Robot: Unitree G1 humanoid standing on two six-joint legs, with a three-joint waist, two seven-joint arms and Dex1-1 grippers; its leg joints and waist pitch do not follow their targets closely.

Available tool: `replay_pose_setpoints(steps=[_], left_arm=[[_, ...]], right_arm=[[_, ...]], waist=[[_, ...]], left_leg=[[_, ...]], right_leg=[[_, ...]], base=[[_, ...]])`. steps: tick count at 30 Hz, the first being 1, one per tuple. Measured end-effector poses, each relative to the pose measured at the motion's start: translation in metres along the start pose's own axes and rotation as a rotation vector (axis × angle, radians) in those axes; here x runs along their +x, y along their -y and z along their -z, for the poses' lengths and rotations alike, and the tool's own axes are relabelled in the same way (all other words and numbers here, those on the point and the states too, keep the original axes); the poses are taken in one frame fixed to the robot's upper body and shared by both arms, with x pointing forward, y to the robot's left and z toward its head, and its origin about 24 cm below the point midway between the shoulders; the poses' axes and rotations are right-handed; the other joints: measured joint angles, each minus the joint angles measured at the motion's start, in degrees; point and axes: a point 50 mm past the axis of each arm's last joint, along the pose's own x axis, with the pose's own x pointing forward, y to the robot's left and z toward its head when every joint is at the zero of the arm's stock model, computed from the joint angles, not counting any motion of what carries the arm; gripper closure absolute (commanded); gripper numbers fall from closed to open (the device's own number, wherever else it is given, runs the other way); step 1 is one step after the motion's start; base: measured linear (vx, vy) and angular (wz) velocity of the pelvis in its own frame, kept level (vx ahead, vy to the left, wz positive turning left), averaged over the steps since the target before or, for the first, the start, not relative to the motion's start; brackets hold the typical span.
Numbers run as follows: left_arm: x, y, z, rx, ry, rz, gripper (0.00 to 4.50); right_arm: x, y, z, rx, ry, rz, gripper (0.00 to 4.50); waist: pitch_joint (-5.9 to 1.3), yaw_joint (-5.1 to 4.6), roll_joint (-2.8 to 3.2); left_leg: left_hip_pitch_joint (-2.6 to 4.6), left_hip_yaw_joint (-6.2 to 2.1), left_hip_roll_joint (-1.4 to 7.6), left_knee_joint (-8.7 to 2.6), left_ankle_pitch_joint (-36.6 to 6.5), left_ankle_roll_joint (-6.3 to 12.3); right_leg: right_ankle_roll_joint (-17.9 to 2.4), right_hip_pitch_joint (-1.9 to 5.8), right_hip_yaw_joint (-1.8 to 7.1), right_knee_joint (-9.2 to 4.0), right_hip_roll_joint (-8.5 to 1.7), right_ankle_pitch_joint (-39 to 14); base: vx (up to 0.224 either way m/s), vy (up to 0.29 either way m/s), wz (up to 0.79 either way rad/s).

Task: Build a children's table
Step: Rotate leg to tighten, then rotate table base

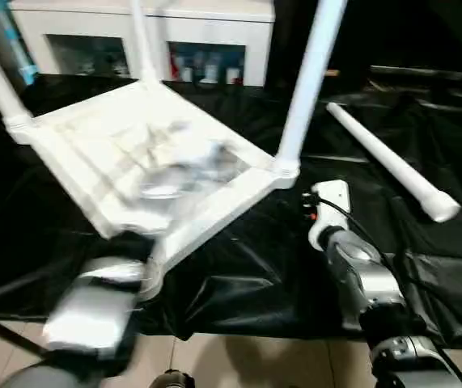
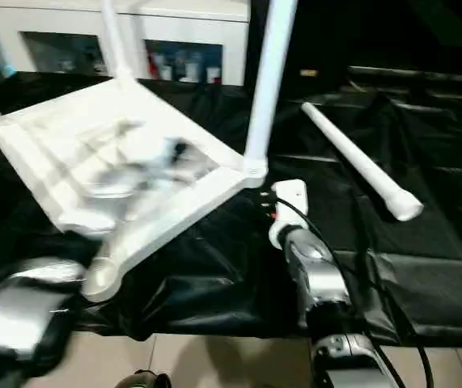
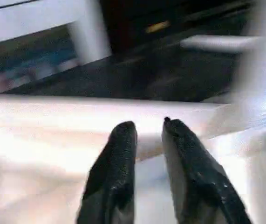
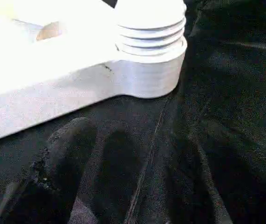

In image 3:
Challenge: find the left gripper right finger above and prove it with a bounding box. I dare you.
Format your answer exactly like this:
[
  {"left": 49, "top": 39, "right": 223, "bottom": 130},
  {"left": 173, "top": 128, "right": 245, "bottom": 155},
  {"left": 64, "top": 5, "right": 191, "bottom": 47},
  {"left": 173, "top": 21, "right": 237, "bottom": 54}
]
[{"left": 161, "top": 116, "right": 252, "bottom": 224}]

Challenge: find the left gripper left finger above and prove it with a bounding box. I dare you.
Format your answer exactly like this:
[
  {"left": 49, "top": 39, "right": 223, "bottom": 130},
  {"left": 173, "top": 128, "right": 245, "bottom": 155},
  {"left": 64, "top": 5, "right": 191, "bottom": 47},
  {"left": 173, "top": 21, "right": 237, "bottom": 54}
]
[{"left": 75, "top": 120, "right": 139, "bottom": 224}]

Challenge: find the white plastic table top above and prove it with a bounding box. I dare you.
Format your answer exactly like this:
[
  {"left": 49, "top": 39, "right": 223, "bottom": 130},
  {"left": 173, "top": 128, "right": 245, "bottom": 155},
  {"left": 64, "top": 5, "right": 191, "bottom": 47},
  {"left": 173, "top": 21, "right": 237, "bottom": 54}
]
[{"left": 0, "top": 96, "right": 266, "bottom": 224}]

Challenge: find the black mat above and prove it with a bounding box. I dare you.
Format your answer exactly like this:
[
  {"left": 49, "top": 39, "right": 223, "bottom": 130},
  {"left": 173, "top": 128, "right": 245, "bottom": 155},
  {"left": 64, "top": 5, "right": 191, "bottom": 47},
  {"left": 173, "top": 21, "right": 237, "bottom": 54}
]
[{"left": 0, "top": 29, "right": 246, "bottom": 104}]

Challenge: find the black speaker with gold label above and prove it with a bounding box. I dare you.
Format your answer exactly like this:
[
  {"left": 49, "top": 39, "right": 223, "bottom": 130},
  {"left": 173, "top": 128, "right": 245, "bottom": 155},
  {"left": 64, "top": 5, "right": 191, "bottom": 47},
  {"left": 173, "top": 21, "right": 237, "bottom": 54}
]
[{"left": 99, "top": 0, "right": 252, "bottom": 57}]

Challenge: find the white glass-door cabinet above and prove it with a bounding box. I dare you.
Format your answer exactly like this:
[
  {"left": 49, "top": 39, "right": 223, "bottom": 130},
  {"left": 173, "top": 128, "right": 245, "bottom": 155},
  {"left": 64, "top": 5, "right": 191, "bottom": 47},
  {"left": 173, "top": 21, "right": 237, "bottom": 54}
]
[{"left": 0, "top": 0, "right": 112, "bottom": 94}]

